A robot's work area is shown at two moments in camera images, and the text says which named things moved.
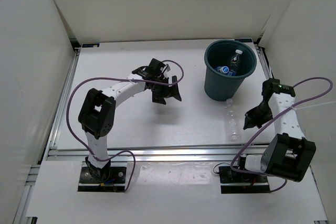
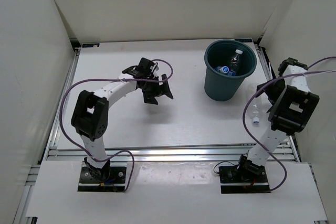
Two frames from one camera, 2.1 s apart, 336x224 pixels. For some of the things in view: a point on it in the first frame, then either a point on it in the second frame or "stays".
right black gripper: x=255 y=121 → x=272 y=97
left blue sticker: x=90 y=45 stays
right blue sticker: x=244 y=40 stays
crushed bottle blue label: x=224 y=70 stays
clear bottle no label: x=233 y=119 → x=256 y=104
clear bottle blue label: x=235 y=63 stays
